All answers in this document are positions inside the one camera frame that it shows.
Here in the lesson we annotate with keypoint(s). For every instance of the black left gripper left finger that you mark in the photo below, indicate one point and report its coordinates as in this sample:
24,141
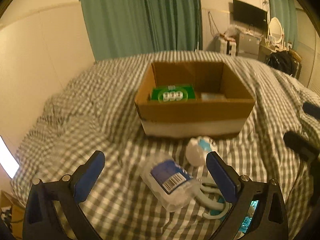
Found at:
40,218

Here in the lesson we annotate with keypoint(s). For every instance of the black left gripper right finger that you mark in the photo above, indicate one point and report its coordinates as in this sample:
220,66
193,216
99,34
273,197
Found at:
269,218

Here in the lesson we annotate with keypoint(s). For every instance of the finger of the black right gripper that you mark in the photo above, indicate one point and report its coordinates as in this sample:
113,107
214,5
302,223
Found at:
311,109
309,154

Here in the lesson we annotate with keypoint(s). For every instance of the teal amoxicillin blister pack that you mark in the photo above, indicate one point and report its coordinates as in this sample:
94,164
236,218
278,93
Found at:
248,218

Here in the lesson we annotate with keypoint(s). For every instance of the blue floral tissue pack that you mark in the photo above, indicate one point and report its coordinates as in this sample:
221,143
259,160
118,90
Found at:
212,96

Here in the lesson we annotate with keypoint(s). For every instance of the green 999 medicine box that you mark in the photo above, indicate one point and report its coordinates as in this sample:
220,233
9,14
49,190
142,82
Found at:
172,93

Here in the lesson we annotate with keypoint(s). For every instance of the black backpack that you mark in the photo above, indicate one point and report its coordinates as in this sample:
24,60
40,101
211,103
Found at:
284,62

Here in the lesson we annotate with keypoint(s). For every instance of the light blue plastic hook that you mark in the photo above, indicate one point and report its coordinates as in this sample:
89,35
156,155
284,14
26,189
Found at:
209,196

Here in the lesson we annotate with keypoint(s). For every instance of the white oval vanity mirror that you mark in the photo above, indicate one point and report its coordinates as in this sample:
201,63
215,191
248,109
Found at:
275,31

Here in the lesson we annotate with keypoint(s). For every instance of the silver mini fridge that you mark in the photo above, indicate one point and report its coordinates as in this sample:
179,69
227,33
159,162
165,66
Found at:
247,45

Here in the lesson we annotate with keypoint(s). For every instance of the clear plastic bag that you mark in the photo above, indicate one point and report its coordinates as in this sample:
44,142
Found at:
170,183

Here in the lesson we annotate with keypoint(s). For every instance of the white suitcase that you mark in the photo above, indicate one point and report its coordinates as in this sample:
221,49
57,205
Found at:
225,47

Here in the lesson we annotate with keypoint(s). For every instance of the green curtain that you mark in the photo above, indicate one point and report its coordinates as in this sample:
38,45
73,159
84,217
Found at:
119,28
285,12

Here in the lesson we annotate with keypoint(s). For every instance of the grey checkered bed duvet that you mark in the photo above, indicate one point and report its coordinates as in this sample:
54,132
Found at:
96,111

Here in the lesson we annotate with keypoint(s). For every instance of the brown cardboard box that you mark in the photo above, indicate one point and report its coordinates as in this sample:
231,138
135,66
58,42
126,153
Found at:
197,117

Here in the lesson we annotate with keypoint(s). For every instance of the black wall television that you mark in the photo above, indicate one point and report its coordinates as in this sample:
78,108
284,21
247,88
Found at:
249,14

